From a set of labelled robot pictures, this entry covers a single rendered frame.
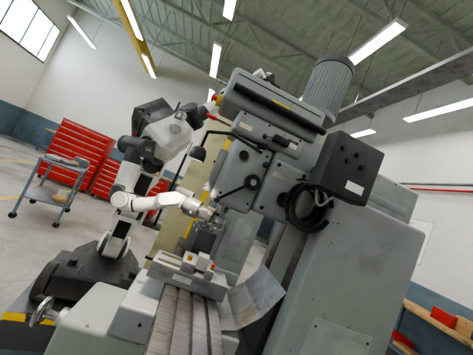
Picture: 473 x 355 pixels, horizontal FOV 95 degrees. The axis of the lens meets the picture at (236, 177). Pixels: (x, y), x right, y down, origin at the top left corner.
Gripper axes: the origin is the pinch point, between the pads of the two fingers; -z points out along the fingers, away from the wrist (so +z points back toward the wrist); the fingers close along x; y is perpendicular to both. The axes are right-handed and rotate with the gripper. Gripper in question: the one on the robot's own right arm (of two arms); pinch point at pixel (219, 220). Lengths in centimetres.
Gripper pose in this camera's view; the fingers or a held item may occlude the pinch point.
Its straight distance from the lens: 106.1
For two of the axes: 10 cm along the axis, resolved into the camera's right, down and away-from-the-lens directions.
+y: -4.1, 9.1, -0.7
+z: -9.1, -3.9, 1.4
